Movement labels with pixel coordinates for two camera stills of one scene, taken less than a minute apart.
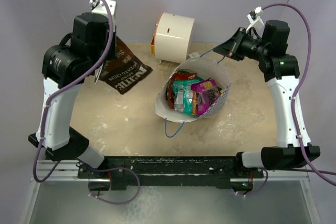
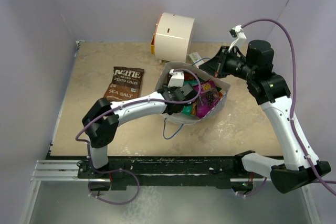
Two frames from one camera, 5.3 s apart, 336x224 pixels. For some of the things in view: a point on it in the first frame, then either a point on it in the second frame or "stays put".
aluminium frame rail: x=65 y=170 stays put
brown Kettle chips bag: x=127 y=68 -> x=125 y=84
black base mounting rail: x=169 y=172 stays put
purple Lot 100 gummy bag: x=207 y=92 stays put
